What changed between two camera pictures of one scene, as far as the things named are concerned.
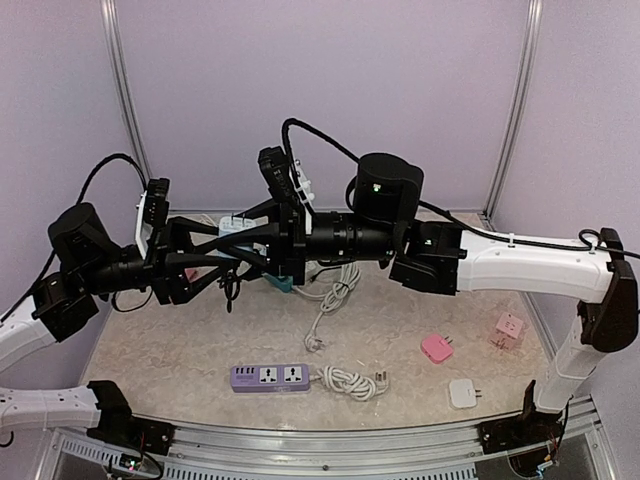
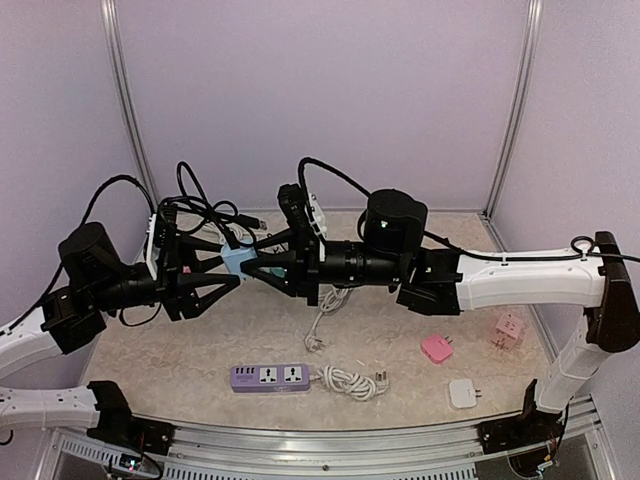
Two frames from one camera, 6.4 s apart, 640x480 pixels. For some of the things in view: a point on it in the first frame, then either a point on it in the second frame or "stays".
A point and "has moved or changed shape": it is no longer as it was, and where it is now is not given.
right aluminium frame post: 515,114 stays
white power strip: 200,218 has moved or changed shape
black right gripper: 291,247 → 302,280
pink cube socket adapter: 507,331 stays
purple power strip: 299,377 stays
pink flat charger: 436,348 stays
